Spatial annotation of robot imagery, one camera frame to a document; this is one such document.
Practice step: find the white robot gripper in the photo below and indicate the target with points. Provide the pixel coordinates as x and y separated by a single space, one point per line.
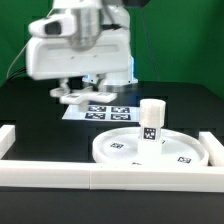
56 58

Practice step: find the white cross-shaped table base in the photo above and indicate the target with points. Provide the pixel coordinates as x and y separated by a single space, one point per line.
81 98

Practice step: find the white round table top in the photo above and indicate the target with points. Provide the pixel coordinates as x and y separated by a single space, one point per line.
149 147

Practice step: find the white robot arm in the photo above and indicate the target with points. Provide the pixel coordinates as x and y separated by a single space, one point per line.
89 39

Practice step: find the white marker sheet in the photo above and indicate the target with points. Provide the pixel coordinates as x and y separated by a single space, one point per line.
103 113

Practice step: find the white left fence bar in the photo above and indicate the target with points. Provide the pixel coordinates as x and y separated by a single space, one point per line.
7 138

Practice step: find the white fence bar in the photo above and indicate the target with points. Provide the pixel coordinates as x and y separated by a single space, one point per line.
7 138
214 148
100 176

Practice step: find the white front fence bar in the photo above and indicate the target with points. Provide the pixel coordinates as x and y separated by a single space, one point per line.
100 176

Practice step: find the white right fence bar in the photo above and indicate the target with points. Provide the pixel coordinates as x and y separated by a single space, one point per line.
214 148

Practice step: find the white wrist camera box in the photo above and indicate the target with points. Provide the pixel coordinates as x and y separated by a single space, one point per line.
55 26

